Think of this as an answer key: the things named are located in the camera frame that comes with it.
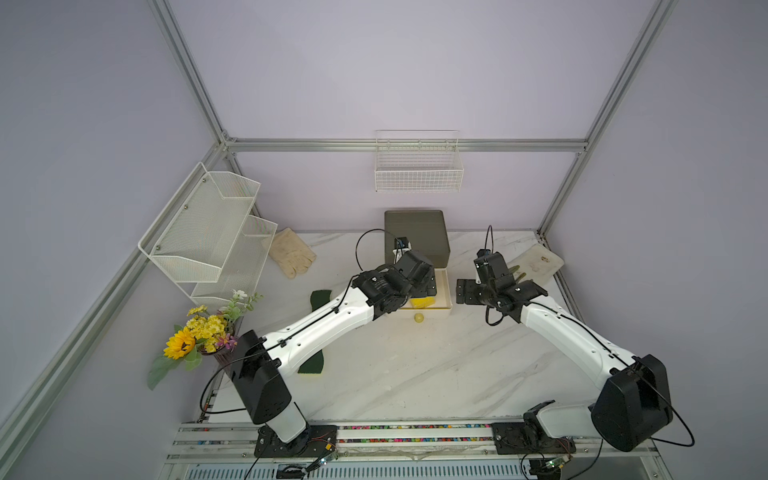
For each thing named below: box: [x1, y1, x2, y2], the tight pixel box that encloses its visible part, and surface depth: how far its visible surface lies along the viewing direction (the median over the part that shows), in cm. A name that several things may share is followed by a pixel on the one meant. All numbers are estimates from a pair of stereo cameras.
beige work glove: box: [269, 227, 317, 279], surface depth 116 cm
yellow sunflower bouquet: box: [147, 290, 263, 390], surface depth 67 cm
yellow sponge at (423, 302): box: [410, 296, 436, 309], surface depth 91 cm
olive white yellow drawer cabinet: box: [384, 210, 451, 268], surface depth 97 cm
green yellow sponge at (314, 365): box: [298, 349, 324, 374], surface depth 85 cm
